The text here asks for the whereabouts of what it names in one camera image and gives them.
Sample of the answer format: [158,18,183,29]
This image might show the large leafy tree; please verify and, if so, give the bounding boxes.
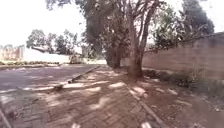
[44,0,134,69]

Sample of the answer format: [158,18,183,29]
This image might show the tree with forked trunk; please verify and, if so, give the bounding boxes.
[119,0,168,79]

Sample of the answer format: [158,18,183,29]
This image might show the concrete kerb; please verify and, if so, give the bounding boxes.
[49,65,103,92]

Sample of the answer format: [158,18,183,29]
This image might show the red brick path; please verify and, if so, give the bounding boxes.
[6,64,164,128]

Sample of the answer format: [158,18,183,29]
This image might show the dirt verge with dry leaves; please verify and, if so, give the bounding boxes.
[116,66,224,128]

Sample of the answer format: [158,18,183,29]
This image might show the grey asphalt road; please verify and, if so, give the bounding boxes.
[0,63,101,101]

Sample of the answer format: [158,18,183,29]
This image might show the group of trees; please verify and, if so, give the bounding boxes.
[25,29,84,56]

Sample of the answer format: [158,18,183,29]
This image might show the planted verge strip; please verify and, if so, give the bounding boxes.
[0,60,73,70]

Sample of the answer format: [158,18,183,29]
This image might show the dark green trees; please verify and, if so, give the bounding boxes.
[149,0,216,49]

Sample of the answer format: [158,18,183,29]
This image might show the grey block wall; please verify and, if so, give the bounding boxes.
[119,31,224,81]

